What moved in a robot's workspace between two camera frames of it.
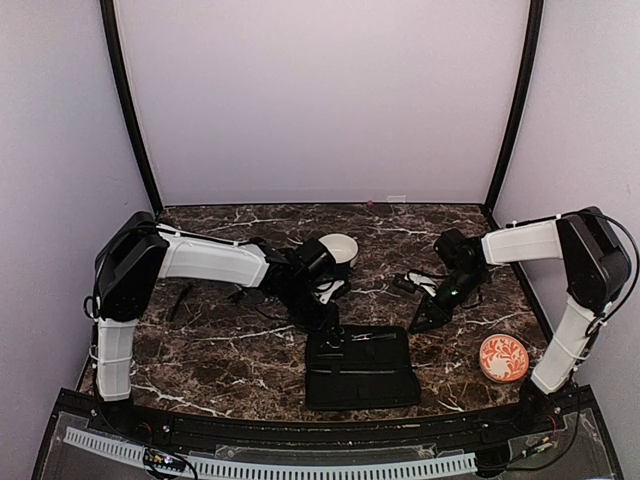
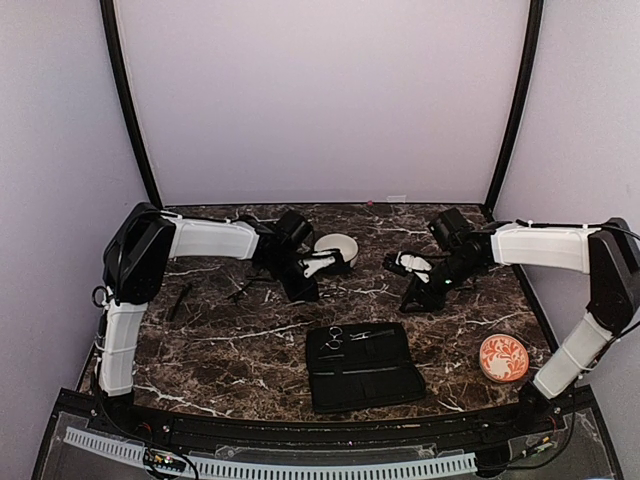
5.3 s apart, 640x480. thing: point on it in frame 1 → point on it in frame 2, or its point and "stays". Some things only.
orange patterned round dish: (503, 359) stays
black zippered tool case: (360, 367) stays
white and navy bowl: (343, 248) stays
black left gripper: (324, 322) → (309, 292)
